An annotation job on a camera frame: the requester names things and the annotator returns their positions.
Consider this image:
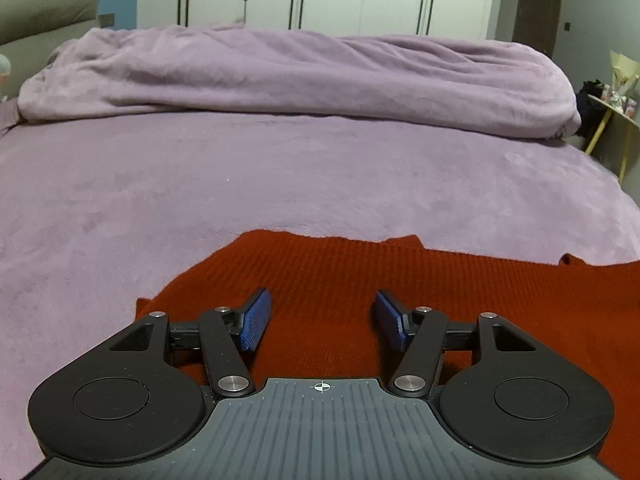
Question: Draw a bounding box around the pale wrapped bouquet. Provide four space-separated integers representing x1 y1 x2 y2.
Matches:
606 50 640 115

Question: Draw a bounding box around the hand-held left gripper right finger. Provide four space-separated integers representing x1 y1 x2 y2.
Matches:
374 288 548 401

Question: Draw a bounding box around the dark cloth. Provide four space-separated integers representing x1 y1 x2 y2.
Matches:
575 79 607 139

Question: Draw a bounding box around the purple fleece duvet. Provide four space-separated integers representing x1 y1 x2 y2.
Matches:
17 25 583 143

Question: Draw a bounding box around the purple fleece bed sheet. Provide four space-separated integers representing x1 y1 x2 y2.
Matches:
0 105 640 467

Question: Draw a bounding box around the pink and teal plush toy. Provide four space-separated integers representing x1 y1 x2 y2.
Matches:
0 54 13 102

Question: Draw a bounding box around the yellow metal side table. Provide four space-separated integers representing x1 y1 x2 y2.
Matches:
582 91 640 186

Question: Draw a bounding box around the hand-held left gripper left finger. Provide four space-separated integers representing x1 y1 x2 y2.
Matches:
97 287 274 401

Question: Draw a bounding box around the rust red knit cardigan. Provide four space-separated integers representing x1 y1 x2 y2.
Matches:
135 229 640 480

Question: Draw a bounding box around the grey green padded headboard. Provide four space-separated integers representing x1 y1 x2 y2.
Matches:
0 0 101 97

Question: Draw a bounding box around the brown door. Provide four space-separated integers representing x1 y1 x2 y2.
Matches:
512 0 567 59

